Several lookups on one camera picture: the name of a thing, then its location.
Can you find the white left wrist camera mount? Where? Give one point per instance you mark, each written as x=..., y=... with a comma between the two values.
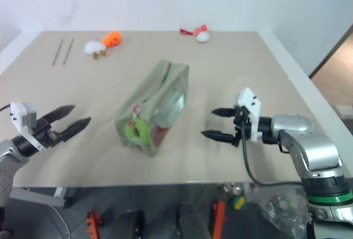
x=23, y=120

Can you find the orange knitted toy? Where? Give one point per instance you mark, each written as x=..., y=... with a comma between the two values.
x=111, y=38

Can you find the red and white plush toy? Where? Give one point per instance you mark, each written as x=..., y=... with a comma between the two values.
x=200, y=33

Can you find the white plush chick toy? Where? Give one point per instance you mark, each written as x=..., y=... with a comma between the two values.
x=94, y=48

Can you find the orange clamp tool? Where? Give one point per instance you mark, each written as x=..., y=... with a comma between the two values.
x=93, y=222
x=219, y=217

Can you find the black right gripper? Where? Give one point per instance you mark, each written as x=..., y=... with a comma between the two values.
x=239, y=123

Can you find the dark grey chopstick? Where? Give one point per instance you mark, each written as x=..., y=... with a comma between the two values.
x=57, y=52
x=68, y=51

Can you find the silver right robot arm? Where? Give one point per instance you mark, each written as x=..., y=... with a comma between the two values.
x=311, y=150

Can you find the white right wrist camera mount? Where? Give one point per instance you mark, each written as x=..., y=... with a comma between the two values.
x=251, y=112

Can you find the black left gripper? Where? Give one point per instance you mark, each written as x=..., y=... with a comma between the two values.
x=45, y=132

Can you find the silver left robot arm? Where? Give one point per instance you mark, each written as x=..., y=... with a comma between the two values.
x=11, y=153

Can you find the green and yellow round object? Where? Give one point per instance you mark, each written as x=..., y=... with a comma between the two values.
x=238, y=203

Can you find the green translucent pouch bag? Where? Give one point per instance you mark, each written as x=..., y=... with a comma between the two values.
x=165, y=84

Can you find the grey metal table leg frame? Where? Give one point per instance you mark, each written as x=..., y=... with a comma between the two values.
x=38, y=195

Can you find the clear plastic bag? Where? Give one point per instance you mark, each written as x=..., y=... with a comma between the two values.
x=281, y=208

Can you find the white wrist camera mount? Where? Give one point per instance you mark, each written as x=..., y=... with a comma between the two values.
x=251, y=112
x=23, y=120

